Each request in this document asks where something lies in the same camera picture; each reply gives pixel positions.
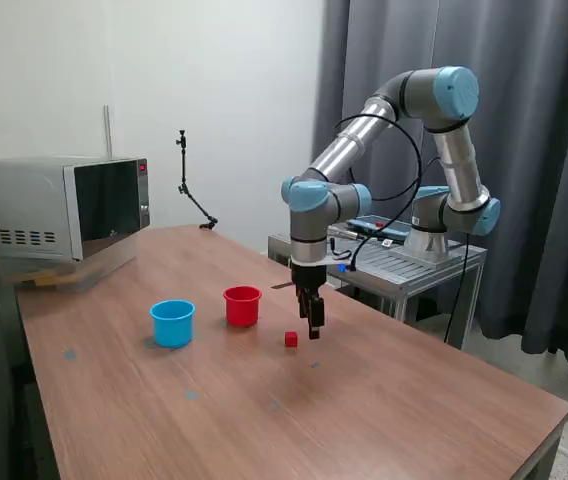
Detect tan wood boards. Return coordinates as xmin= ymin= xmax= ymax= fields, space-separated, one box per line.
xmin=6 ymin=268 xmax=73 ymax=290

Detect black stand cable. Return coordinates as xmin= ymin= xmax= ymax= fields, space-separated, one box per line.
xmin=444 ymin=232 xmax=471 ymax=346

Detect teal teach pendant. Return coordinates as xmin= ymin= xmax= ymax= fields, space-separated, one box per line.
xmin=346 ymin=214 xmax=410 ymax=239

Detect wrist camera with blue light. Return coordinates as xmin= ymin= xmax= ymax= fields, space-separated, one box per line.
xmin=326 ymin=255 xmax=361 ymax=275

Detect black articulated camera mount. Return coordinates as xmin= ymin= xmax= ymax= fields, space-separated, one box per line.
xmin=174 ymin=129 xmax=219 ymax=231

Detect grey cable connector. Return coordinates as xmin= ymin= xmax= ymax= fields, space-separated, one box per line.
xmin=327 ymin=224 xmax=380 ymax=244

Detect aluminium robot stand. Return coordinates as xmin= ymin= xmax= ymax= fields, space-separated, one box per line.
xmin=267 ymin=219 xmax=488 ymax=351

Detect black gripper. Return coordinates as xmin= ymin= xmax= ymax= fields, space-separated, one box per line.
xmin=291 ymin=263 xmax=328 ymax=341

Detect silver microwave oven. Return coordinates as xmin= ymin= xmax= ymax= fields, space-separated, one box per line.
xmin=0 ymin=155 xmax=151 ymax=264

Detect red plastic cup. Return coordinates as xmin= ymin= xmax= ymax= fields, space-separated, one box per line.
xmin=222 ymin=285 xmax=263 ymax=328

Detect grey curtain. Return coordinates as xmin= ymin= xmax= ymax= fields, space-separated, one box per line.
xmin=311 ymin=0 xmax=568 ymax=366

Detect blue plastic cup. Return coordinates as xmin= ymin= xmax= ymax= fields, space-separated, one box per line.
xmin=149 ymin=299 xmax=197 ymax=349

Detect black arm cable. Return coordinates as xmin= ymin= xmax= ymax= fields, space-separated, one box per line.
xmin=333 ymin=114 xmax=440 ymax=274

